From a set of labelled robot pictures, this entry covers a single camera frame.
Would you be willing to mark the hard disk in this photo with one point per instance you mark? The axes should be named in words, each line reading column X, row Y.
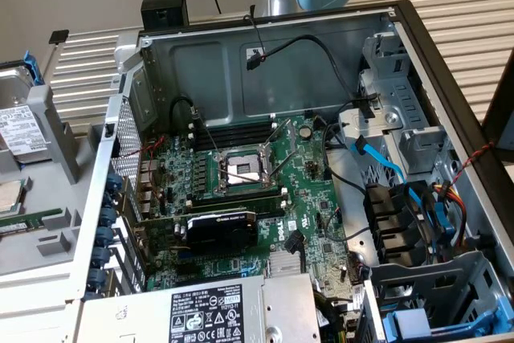
column 16, row 130

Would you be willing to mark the grey metal disk bay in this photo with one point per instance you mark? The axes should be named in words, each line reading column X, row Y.
column 421, row 278

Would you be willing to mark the blue plastic disk carrier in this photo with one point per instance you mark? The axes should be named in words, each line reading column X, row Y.
column 411, row 321

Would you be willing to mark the black RAM slot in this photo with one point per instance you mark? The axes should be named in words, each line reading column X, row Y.
column 237, row 128
column 237, row 198
column 265, row 209
column 237, row 137

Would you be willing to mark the CPU socket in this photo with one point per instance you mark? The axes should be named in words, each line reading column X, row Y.
column 241, row 168

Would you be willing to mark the thin metal locking lever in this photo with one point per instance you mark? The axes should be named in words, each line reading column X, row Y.
column 206, row 134
column 283, row 164

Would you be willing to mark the metal socket cover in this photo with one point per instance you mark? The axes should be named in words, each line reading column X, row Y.
column 289, row 134

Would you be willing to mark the round coin battery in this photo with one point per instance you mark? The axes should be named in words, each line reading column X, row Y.
column 306, row 131

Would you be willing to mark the green motherboard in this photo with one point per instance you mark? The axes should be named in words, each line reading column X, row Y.
column 305, row 198

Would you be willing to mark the open grey PC case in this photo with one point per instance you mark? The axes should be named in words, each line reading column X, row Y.
column 281, row 86

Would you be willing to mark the black graphics card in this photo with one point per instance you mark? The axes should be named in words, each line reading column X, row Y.
column 221, row 234

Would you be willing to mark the black angled connector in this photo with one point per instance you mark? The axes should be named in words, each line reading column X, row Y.
column 294, row 242

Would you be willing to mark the silver finned heatsink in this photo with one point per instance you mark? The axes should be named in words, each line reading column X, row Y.
column 284, row 264

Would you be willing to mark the blue slot retention clip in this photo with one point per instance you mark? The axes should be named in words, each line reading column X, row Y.
column 97, row 278
column 107, row 217
column 108, row 199
column 101, row 258
column 114, row 181
column 104, row 237

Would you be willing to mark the silver metal drive cage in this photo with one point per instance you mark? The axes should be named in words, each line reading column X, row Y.
column 405, row 98

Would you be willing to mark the silver power supply unit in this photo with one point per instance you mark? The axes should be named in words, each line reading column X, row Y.
column 209, row 311

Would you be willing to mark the black plastic box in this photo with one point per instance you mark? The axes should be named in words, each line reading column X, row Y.
column 164, row 7

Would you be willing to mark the grey parts rack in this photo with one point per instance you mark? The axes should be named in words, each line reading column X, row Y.
column 48, row 198

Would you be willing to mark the green RAM stick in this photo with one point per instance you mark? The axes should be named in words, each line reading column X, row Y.
column 28, row 220

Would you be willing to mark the silver CPU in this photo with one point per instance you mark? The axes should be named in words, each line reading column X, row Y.
column 10, row 194

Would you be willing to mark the black plastic air duct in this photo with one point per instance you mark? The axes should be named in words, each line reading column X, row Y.
column 385, row 206

